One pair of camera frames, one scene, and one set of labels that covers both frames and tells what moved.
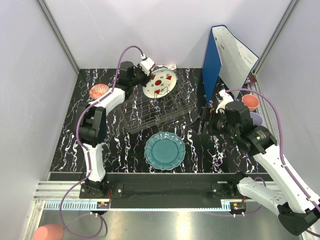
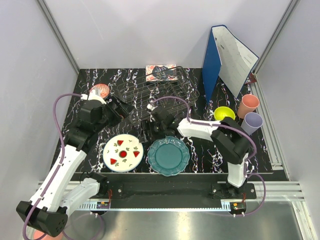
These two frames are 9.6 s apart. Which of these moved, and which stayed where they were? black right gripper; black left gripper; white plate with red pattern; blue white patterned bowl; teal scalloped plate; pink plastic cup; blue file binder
Moved: teal scalloped plate; black right gripper; black left gripper; white plate with red pattern
Stayed: blue white patterned bowl; blue file binder; pink plastic cup
